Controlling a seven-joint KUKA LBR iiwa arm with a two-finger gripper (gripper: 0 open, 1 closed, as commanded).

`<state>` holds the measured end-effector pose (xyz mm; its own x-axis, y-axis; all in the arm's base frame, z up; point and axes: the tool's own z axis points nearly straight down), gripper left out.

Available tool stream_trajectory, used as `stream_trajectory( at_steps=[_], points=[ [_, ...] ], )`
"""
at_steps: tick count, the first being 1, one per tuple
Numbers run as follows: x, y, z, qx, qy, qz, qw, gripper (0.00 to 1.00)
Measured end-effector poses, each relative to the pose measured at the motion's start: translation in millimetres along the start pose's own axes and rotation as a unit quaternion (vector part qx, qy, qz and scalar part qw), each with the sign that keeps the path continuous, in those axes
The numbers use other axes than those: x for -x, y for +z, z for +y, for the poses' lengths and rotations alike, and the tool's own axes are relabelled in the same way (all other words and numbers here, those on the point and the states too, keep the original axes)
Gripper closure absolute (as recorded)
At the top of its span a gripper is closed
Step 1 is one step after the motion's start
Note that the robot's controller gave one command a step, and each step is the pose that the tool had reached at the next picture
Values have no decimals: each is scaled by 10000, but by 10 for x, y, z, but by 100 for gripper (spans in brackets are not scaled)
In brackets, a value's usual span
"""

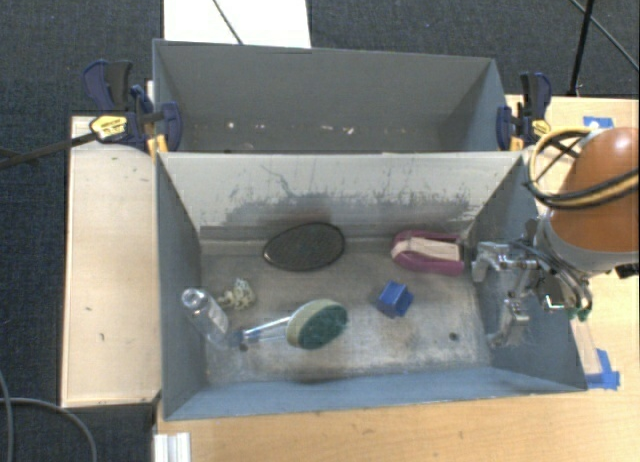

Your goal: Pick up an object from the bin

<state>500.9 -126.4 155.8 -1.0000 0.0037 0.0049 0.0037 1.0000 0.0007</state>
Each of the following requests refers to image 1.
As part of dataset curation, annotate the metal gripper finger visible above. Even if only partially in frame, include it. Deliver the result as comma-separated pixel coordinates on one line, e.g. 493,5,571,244
470,242,497,284
486,297,531,350

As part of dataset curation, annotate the purple and cream clip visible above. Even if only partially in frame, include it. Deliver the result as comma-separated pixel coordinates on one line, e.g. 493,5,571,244
390,229,467,278

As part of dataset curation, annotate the blue small block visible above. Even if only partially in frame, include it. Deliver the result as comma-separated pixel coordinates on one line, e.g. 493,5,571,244
374,279,415,320

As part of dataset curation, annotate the grey metal bin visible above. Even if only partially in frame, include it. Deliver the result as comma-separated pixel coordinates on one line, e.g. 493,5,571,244
151,38,589,422

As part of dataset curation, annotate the green round scrubber wand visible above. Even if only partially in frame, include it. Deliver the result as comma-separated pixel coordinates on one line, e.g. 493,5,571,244
230,298,350,352

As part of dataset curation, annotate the black oval mesh strainer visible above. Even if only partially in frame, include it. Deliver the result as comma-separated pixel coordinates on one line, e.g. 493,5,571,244
262,221,347,273

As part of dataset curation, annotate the cream small toy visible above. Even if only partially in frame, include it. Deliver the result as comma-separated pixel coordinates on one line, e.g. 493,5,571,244
217,277,258,313

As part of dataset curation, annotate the clear plastic bottle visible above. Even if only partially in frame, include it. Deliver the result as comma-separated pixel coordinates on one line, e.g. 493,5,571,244
180,287,232,347

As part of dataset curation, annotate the pale wood board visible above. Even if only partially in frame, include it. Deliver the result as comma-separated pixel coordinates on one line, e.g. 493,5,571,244
59,114,164,409

